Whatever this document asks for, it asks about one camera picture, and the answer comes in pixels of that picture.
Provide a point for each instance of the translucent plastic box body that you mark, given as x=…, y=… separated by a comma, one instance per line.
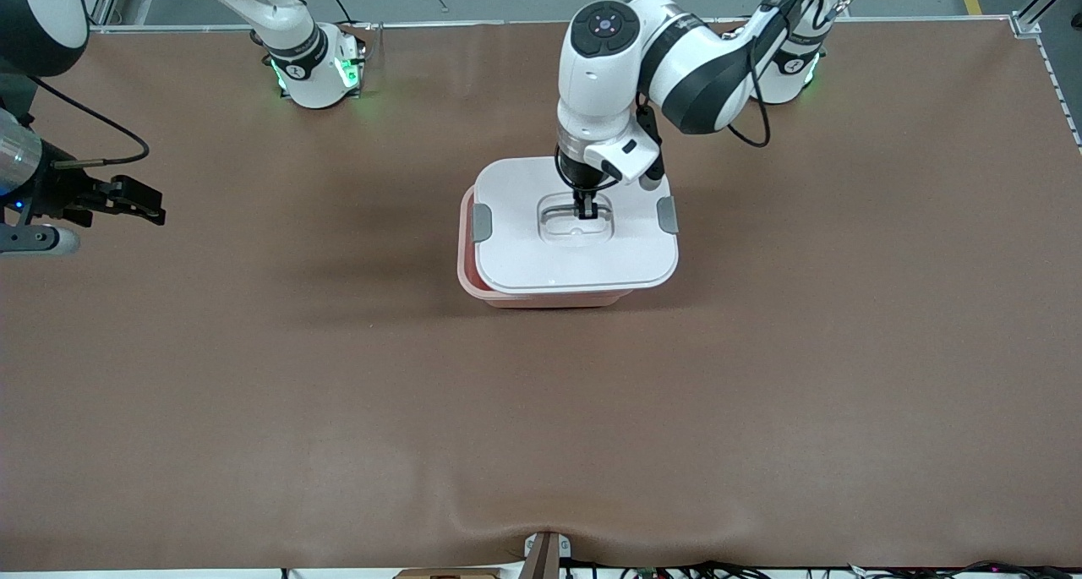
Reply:
x=549, y=300

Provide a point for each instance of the metal table clamp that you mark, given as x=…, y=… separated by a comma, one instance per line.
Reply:
x=545, y=554

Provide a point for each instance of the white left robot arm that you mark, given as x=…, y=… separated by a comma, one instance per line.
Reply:
x=693, y=63

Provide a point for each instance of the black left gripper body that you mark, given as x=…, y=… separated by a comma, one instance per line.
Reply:
x=580, y=176

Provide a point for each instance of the white box lid grey latches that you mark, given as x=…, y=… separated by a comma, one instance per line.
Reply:
x=583, y=258

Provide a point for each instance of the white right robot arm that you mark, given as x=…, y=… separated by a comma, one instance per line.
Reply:
x=292, y=21

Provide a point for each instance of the aluminium table edge rail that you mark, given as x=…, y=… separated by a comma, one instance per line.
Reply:
x=465, y=23

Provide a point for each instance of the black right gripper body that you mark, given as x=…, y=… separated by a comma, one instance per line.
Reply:
x=57, y=189

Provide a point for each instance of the brown table mat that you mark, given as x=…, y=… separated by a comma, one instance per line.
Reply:
x=541, y=435

